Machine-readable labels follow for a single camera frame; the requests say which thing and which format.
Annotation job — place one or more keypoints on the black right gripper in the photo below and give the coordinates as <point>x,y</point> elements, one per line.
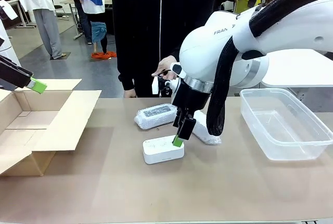
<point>191,97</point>

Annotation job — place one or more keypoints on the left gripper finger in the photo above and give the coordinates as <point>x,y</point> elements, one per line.
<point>7,61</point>
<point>18,76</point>

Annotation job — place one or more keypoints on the bubble-wrapped clock white face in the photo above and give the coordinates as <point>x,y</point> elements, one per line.
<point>201,130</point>

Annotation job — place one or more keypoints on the bubble-wrapped clock dark face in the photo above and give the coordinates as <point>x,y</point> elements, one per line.
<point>153,118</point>

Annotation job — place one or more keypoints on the white unwrapped clock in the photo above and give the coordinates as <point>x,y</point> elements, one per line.
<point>161,153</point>

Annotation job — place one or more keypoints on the person's right forearm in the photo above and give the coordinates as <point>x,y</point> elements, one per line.
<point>127,75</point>

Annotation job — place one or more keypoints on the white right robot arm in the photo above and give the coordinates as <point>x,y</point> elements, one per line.
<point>208,49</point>

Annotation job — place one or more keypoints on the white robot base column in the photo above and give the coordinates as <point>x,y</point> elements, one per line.
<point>7,47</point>

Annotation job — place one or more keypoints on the person's right hand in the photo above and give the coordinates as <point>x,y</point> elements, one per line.
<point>130,93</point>

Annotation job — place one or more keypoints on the person's left hand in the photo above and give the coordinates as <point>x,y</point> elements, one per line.
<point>165,63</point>

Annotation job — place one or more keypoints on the dark floor mat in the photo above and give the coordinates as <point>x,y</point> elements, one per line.
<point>66,55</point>

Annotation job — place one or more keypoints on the person in white coat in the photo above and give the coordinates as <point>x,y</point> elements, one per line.
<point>44,20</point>

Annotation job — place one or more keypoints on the wooden desk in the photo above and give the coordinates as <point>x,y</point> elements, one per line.
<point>18,2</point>

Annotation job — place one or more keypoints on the open cardboard box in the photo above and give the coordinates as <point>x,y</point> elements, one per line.
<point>65,119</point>

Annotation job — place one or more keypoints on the black chair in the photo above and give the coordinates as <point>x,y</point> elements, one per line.
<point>58,7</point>

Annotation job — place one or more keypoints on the person in dark clothes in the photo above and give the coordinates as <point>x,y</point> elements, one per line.
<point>83,23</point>

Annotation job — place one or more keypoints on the small light table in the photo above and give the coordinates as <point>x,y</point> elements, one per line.
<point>70,1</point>

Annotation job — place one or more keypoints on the clear plastic container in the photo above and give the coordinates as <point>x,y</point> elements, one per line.
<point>273,119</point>

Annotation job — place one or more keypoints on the person in black zip hoodie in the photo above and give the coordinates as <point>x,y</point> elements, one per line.
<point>145,26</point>

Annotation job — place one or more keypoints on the white socket strip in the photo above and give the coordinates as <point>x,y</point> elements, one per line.
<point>300,93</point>

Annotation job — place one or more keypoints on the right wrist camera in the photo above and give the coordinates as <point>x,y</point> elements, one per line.
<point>155,86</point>

